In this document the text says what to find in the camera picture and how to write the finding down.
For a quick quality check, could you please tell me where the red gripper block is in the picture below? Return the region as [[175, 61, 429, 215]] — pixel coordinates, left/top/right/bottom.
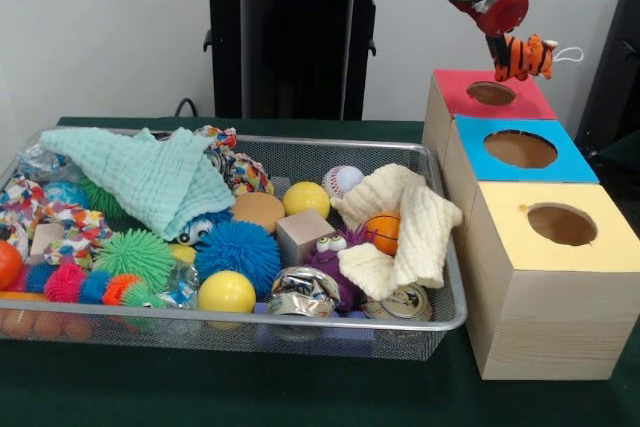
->
[[448, 0, 530, 69]]

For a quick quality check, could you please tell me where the orange striped plush toy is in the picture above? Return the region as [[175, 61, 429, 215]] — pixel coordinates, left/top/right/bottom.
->
[[493, 34, 585, 83]]

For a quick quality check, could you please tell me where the cream knit cloth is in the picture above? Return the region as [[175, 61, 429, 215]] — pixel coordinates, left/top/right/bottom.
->
[[329, 163, 464, 301]]

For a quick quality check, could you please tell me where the light blue knit cloth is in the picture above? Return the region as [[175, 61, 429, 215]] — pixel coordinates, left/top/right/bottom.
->
[[39, 126, 236, 242]]

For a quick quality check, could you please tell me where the wooden box with three holes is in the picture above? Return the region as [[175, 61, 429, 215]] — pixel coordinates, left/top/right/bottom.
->
[[421, 68, 640, 381]]

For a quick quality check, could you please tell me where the clear mesh bin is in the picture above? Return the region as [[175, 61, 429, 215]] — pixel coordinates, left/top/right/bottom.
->
[[0, 126, 469, 362]]

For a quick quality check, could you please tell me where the black upright panel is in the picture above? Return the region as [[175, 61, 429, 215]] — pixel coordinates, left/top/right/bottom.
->
[[574, 0, 640, 148]]

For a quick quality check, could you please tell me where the green covered side table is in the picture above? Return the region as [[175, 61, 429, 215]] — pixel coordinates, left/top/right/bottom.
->
[[594, 127, 640, 163]]

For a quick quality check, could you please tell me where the white printed ball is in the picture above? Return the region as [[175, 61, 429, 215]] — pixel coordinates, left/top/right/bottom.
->
[[321, 165, 365, 199]]

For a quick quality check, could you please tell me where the orange toy basketball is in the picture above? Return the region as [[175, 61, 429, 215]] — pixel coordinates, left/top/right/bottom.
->
[[363, 210, 402, 256]]

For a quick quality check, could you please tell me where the yellow ball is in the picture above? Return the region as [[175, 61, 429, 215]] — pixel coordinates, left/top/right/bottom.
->
[[198, 270, 257, 331], [282, 181, 331, 218]]

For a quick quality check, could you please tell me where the wooden cube block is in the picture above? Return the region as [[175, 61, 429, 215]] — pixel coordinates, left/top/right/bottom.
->
[[275, 207, 335, 268]]

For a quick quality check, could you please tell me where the purple spiky eyed toy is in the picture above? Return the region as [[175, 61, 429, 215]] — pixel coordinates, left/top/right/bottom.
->
[[302, 227, 371, 316]]

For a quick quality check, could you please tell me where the orange round sponge disc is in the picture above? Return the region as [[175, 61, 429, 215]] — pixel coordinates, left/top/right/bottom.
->
[[230, 191, 286, 234]]

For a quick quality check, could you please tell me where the blue white crushed can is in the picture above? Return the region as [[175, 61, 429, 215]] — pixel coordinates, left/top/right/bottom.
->
[[268, 266, 344, 318]]

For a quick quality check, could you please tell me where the blue spiky eyed toy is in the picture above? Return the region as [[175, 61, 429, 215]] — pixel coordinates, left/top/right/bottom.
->
[[174, 211, 234, 247], [194, 219, 282, 298]]

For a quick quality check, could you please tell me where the plain green spiky ball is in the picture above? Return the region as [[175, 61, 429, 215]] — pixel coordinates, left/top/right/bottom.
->
[[92, 229, 176, 293]]

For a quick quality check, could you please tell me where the dark green table cloth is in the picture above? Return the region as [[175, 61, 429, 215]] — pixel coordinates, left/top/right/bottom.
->
[[0, 116, 640, 427]]

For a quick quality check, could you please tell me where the rainbow spiky caterpillar toy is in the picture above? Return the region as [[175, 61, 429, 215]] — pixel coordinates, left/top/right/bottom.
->
[[19, 261, 169, 310]]

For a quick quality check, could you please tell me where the red orange ball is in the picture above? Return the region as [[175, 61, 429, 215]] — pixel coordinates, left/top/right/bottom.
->
[[0, 240, 25, 291]]

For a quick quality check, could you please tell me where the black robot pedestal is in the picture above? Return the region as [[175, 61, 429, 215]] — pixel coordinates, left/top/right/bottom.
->
[[193, 0, 401, 121]]

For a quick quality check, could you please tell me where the black cable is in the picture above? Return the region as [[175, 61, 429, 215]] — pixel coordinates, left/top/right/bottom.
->
[[173, 95, 200, 120]]

